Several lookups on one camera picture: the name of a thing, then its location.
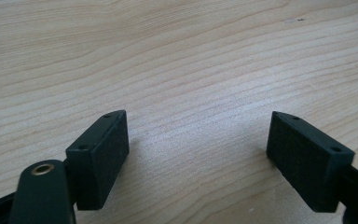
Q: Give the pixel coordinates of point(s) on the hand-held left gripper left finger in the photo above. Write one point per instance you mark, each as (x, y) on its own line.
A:
(99, 161)

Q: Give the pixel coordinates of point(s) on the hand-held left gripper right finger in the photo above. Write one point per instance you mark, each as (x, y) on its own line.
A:
(307, 165)

